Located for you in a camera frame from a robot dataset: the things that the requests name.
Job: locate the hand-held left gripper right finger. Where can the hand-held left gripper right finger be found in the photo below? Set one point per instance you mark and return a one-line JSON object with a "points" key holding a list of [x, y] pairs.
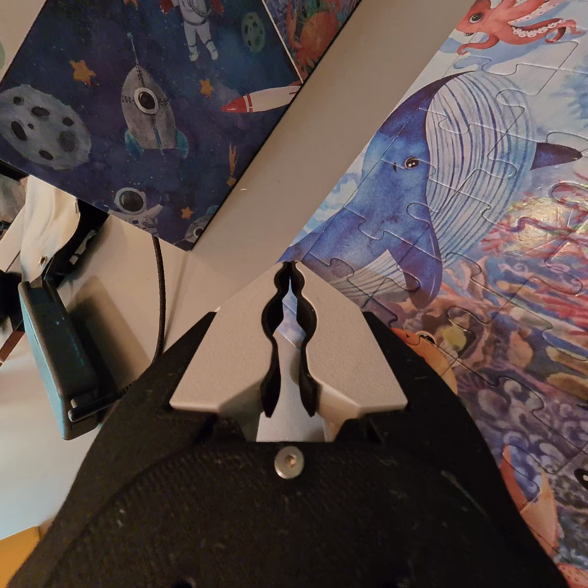
{"points": [[358, 367]]}

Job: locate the pale cloth pouch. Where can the pale cloth pouch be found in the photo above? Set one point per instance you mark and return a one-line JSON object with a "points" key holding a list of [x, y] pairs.
{"points": [[41, 220]]}

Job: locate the yellow flat object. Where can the yellow flat object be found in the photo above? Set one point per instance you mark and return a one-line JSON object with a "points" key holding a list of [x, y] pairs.
{"points": [[18, 560]]}

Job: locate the illustrated puzzle box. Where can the illustrated puzzle box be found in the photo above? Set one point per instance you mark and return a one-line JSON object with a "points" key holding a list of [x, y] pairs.
{"points": [[138, 92]]}

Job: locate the assembled sea jigsaw puzzle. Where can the assembled sea jigsaw puzzle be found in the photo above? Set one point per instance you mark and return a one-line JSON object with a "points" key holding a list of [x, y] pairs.
{"points": [[459, 183]]}

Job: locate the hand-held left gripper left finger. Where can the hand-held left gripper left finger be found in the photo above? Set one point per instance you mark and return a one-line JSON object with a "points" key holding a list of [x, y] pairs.
{"points": [[216, 367]]}

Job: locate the black handheld device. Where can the black handheld device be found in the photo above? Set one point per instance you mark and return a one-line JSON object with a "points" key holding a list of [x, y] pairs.
{"points": [[59, 358]]}

